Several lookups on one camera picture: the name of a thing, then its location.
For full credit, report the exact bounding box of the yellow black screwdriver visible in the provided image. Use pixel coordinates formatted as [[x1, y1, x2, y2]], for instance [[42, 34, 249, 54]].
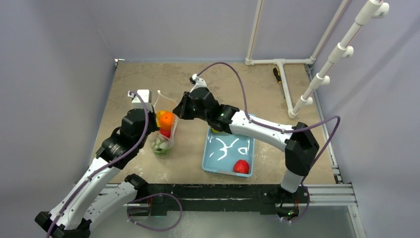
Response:
[[273, 67, 282, 84]]

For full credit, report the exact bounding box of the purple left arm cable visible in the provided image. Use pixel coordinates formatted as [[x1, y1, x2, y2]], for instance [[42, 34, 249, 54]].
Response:
[[45, 90, 150, 238]]

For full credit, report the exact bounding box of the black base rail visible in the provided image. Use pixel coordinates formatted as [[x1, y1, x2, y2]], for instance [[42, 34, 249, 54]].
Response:
[[128, 183, 311, 219]]

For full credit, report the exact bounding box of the clear polka dot zip bag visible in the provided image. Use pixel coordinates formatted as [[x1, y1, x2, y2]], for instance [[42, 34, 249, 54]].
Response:
[[151, 90, 178, 156]]

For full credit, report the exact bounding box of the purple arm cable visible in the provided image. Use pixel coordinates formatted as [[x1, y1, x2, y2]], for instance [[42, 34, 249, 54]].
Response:
[[196, 62, 341, 224], [45, 90, 150, 238]]

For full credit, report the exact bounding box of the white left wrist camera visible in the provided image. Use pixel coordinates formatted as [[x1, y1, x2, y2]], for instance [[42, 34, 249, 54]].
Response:
[[127, 89, 154, 112]]

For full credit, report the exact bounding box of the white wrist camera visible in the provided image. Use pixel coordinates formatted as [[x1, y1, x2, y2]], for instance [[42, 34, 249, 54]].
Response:
[[190, 73, 207, 93], [127, 89, 154, 112]]

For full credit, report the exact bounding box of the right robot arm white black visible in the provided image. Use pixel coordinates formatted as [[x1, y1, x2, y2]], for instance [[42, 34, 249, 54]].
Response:
[[173, 87, 319, 202]]

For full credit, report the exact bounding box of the yellow-orange potato-like fruit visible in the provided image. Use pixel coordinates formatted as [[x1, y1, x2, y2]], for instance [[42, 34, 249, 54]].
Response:
[[156, 110, 167, 120]]

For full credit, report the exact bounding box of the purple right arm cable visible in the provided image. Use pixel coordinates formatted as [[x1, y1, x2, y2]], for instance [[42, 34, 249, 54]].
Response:
[[196, 62, 341, 224]]

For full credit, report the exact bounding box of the green fruit with black stripe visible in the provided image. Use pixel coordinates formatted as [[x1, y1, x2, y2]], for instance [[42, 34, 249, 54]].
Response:
[[152, 139, 173, 156]]

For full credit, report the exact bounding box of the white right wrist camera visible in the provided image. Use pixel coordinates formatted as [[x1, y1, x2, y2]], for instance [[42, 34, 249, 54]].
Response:
[[190, 73, 207, 93]]

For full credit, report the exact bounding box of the red apple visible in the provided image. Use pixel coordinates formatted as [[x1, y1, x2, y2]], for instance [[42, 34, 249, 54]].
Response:
[[159, 127, 172, 139]]

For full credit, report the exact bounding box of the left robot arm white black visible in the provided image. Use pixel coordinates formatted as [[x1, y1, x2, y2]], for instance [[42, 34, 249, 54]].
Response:
[[35, 106, 158, 238]]

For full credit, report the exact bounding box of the red textured strawberry fruit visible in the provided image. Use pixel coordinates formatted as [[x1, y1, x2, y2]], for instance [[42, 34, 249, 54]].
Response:
[[233, 160, 250, 174]]

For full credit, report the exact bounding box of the white PVC pipe frame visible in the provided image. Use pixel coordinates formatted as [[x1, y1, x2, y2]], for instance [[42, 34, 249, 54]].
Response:
[[245, 0, 390, 119]]

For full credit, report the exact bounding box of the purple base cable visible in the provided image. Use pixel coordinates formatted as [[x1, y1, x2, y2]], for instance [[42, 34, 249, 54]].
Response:
[[126, 191, 183, 232]]

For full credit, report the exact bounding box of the orange fruit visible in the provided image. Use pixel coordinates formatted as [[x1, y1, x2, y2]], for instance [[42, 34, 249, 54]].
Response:
[[158, 112, 175, 129]]

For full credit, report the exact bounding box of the light blue plastic basket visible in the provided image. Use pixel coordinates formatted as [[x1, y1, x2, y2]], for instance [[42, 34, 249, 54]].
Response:
[[202, 127, 255, 178]]

